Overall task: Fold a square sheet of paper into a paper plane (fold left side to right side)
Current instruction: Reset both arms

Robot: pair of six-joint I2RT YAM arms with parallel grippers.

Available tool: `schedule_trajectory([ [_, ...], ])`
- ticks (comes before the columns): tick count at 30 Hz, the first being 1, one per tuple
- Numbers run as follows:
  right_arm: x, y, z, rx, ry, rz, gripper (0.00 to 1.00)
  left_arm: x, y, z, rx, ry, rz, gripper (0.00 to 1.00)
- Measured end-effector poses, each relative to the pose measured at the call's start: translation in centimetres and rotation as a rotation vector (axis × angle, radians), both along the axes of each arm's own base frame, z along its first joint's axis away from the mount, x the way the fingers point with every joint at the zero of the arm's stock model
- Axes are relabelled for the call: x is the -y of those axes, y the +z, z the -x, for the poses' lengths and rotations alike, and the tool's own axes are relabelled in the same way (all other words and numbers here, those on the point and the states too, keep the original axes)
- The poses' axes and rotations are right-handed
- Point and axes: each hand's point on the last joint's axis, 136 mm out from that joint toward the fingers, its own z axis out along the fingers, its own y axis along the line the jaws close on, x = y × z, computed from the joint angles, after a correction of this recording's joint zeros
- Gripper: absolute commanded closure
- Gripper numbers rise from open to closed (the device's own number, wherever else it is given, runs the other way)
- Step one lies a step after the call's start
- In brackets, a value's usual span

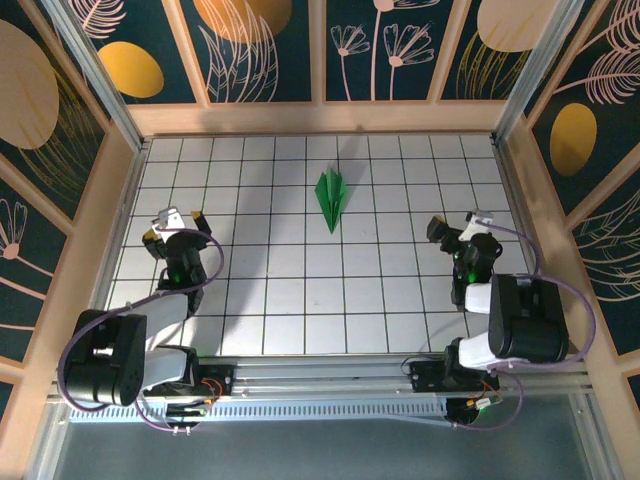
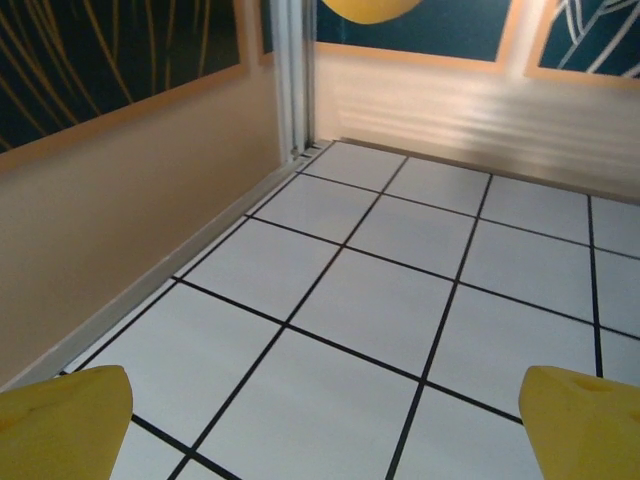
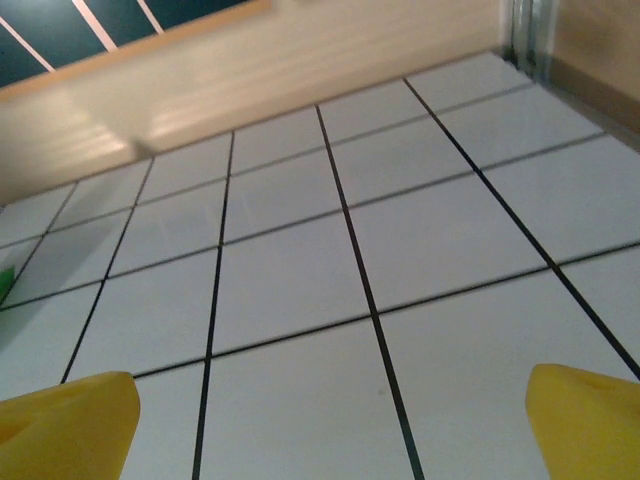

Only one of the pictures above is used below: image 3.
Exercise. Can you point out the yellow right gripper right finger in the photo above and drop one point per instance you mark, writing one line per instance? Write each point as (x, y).
(585, 430)

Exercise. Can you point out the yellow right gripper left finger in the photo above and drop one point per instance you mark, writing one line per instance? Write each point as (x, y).
(65, 430)

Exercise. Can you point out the green cloth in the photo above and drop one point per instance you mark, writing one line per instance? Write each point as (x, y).
(5, 285)

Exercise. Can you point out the aluminium table side rail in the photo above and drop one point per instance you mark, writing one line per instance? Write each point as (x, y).
(595, 107)

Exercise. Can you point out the aluminium frame post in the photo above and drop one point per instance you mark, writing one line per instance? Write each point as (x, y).
(527, 35)

